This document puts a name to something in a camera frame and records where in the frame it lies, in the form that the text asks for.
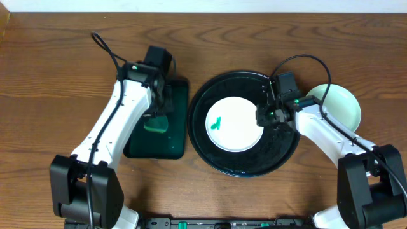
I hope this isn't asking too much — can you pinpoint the dark green rectangular tray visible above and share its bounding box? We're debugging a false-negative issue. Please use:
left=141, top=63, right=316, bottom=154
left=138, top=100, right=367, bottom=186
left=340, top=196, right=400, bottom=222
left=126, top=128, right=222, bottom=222
left=123, top=79, right=189, bottom=160

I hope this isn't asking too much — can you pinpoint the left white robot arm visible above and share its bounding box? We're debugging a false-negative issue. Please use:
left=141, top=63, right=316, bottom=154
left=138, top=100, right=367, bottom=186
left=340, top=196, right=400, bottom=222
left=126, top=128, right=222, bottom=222
left=50, top=62, right=175, bottom=228

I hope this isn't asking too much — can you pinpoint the white plate with green stain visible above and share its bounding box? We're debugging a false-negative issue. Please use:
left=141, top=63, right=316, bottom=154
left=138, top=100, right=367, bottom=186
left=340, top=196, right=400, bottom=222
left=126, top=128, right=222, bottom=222
left=205, top=97, right=264, bottom=153

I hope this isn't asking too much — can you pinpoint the round black tray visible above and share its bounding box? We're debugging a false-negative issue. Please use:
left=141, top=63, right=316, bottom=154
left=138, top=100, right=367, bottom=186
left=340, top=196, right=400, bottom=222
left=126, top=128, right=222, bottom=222
left=187, top=71, right=300, bottom=177

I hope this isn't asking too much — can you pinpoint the green sponge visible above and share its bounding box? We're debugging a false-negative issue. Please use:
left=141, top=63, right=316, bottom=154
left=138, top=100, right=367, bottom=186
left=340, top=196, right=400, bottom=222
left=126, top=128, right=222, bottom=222
left=144, top=116, right=169, bottom=134

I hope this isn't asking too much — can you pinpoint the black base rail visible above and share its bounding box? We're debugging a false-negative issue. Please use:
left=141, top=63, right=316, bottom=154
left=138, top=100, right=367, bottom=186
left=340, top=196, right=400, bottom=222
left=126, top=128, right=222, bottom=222
left=125, top=218, right=315, bottom=229

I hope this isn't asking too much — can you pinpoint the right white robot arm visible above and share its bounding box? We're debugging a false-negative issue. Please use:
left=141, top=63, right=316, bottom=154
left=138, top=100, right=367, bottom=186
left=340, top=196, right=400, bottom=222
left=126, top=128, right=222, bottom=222
left=256, top=95, right=406, bottom=228

